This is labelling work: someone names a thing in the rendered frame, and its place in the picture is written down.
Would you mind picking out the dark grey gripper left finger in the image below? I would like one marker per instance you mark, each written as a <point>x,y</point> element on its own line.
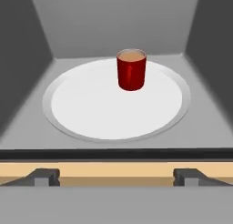
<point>44,176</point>

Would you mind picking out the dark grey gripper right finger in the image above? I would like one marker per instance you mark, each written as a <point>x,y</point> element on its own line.
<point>187,176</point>

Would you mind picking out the red cup of tea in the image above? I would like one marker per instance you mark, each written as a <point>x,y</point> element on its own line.
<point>131,73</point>

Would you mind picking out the white round turntable plate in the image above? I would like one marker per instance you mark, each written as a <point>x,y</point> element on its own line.
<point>116,103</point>

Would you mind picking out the grey microwave oven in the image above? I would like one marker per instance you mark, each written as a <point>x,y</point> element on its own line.
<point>115,27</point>

